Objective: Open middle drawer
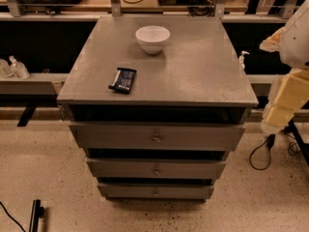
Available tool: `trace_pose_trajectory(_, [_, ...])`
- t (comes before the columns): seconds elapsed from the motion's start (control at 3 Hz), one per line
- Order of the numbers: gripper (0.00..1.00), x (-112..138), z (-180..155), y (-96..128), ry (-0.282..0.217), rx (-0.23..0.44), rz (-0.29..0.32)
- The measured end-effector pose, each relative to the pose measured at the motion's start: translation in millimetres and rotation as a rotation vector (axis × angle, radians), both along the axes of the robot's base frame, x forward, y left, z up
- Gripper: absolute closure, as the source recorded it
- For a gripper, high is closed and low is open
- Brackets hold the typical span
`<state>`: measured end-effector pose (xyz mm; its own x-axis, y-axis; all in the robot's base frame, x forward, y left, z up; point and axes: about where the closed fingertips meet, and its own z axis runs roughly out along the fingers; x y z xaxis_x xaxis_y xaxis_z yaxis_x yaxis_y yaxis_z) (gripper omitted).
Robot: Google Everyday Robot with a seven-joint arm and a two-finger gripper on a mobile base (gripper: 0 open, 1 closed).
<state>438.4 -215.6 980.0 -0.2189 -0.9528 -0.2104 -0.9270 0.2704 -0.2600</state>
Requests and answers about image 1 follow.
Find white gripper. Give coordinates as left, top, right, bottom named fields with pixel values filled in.
left=260, top=27, right=309, bottom=134

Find grey drawer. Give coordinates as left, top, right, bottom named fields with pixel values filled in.
left=70, top=122, right=244, bottom=151
left=86, top=159, right=225, bottom=179
left=98, top=184, right=214, bottom=200

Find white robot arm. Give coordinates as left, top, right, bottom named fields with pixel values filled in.
left=260, top=0, right=309, bottom=134

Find grey drawer cabinet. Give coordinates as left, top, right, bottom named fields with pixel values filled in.
left=58, top=14, right=258, bottom=187

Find grey top drawer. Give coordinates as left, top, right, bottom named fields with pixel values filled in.
left=70, top=122, right=244, bottom=151

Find grey bottom drawer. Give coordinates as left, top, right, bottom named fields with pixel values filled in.
left=98, top=184, right=214, bottom=200

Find white pump bottle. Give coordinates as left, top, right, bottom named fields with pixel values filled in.
left=239, top=51, right=250, bottom=69

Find black metal leg right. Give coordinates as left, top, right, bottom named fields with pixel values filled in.
left=289, top=120, right=309, bottom=165

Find white bowl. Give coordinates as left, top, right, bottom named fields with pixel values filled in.
left=135, top=25, right=170, bottom=54

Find clear sanitizer bottle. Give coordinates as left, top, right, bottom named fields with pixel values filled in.
left=9, top=55, right=30, bottom=79

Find clear bottle at edge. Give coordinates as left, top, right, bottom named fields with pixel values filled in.
left=0, top=59, right=13, bottom=77

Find black stand foot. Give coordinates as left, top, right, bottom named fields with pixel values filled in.
left=28, top=199, right=44, bottom=232

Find black bundled cables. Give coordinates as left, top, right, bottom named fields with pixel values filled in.
left=186, top=0, right=216, bottom=17

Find black floor cable right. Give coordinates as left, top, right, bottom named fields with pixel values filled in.
left=248, top=124, right=302, bottom=171

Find black floor cable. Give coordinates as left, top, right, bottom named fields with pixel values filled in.
left=248, top=124, right=302, bottom=171
left=0, top=200, right=27, bottom=232

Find black floor cable left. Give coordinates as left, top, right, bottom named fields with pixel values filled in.
left=0, top=200, right=27, bottom=232

